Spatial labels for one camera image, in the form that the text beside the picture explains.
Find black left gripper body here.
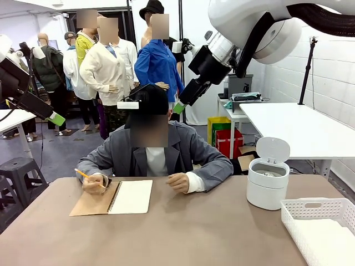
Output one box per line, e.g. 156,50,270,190
0,59,31,101

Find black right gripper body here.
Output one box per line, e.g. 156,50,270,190
187,45,237,86

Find orange pencil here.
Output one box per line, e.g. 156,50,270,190
74,168,107,190

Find spiral notebook with kraft cover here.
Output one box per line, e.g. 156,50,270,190
69,180,154,217

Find person's right forearm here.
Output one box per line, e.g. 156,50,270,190
77,160,112,184

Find person's left forearm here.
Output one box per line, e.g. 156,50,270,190
185,162,234,193

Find person's left hand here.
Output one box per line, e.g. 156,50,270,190
166,173,190,194

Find person's right hand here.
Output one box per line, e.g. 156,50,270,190
82,173,109,195

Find black tripod stand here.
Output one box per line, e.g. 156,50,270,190
27,55,44,96
298,35,319,105

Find mannequin in dark green vest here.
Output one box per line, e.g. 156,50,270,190
30,32,69,132

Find black cap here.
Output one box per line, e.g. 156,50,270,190
124,84,169,130

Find grey box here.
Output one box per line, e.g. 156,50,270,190
227,73,254,99

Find mannequin in blue shirt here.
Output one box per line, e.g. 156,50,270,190
134,13,187,120

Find green bag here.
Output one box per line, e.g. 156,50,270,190
212,121,236,146

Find small white side table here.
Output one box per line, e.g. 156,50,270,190
217,95,250,139

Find capped mannequin in white shirt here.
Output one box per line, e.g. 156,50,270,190
62,30,97,131

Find grey tray bin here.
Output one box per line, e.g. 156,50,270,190
231,92,263,114

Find black light stand pole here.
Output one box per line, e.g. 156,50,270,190
178,0,187,124

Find person in grey blazer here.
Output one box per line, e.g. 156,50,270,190
77,115,234,193

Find black plastic stool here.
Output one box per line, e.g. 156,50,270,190
0,157,49,208

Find mannequin in black t-shirt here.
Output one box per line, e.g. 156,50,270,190
140,11,186,120

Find mannequin in yellow jacket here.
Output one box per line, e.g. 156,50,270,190
75,9,98,67

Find mannequin in cream cardigan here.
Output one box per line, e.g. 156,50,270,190
79,16,139,139

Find black bucket hat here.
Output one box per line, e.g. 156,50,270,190
139,0,165,20

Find brown cardboard piece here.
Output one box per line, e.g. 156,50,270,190
237,154,260,171

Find black metal stool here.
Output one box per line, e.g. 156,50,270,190
0,176,24,233

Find large white table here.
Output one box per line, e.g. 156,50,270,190
239,101,355,180

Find white lidded trash bin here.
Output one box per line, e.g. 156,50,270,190
246,136,291,211

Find white perforated plastic basket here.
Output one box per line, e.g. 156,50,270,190
281,197,355,266

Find white paper stack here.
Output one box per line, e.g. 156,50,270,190
295,218,355,266

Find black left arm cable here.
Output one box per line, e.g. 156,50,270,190
0,51,36,122

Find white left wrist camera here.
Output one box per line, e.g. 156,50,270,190
13,41,45,59

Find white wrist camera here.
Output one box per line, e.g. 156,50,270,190
13,41,45,59
171,38,200,56

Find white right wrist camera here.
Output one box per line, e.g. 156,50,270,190
171,38,200,56

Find black right arm cable sleeve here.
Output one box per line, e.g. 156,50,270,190
235,4,355,79

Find white head-mounted camera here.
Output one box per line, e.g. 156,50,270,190
116,101,139,110

